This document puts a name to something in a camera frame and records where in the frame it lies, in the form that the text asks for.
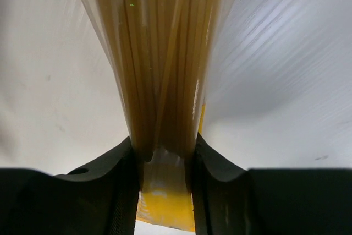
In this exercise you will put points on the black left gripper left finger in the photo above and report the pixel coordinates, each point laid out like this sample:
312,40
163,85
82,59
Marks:
99,197

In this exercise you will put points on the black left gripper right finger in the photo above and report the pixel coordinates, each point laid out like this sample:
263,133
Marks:
230,200

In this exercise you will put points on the yellow spaghetti bag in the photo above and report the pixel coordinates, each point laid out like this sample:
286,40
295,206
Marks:
159,51

